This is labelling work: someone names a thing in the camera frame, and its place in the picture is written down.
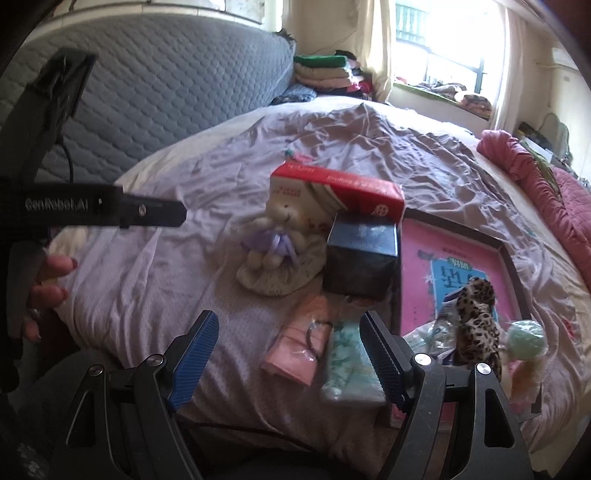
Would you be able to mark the stack of folded clothes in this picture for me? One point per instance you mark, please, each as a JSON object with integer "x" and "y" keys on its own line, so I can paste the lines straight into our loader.
{"x": 323, "y": 74}

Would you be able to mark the cream curtain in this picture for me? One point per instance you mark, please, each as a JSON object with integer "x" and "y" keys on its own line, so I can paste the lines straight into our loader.
{"x": 383, "y": 46}

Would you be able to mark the small pink green item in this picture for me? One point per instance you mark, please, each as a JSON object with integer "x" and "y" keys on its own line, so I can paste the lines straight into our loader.
{"x": 298, "y": 156}

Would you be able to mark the cream plush bear pink dress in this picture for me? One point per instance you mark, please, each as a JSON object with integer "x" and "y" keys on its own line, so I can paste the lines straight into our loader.
{"x": 277, "y": 282}

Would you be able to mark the green floral tissue packet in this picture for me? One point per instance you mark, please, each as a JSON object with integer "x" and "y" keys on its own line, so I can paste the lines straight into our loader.
{"x": 346, "y": 369}

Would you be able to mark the red tissue box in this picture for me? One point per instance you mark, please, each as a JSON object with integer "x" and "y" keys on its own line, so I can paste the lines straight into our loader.
{"x": 351, "y": 189}

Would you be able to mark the clear white plastic packets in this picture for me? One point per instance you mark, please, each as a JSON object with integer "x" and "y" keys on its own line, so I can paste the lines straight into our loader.
{"x": 429, "y": 337}

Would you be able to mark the grey quilted headboard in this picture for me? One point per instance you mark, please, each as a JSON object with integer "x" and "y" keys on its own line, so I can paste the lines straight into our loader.
{"x": 161, "y": 106}

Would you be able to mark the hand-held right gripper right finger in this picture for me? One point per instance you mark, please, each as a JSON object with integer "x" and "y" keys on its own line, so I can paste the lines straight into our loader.
{"x": 383, "y": 364}

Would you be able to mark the person's left hand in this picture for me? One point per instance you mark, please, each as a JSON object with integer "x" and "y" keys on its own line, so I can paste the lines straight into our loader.
{"x": 53, "y": 267}

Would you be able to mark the pink orange packet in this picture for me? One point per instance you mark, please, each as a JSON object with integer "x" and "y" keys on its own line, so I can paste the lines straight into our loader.
{"x": 291, "y": 355}

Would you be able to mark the dark blue box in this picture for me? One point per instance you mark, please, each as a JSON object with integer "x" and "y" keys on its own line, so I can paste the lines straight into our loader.
{"x": 360, "y": 267}

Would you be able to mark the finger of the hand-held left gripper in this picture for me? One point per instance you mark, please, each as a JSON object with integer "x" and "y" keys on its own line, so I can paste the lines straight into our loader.
{"x": 157, "y": 212}

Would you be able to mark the small white fan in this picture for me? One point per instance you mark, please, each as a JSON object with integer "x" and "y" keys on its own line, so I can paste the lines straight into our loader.
{"x": 556, "y": 134}

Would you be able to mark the pastel green and peach toy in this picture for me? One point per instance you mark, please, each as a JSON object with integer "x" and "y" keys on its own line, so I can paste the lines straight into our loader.
{"x": 526, "y": 337}

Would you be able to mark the leopard print cloth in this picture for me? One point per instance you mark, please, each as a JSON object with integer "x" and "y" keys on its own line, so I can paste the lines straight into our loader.
{"x": 478, "y": 318}

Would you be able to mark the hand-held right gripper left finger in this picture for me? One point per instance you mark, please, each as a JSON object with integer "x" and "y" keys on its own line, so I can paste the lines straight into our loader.
{"x": 194, "y": 360}

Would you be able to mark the clothes on windowsill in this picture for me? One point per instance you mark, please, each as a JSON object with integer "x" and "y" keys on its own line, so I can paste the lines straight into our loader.
{"x": 452, "y": 97}

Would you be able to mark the dark blue knit cloth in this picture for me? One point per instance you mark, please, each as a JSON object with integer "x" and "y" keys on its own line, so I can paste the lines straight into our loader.
{"x": 295, "y": 94}

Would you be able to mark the pink blanket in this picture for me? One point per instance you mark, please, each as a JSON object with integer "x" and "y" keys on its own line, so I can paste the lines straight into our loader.
{"x": 545, "y": 184}

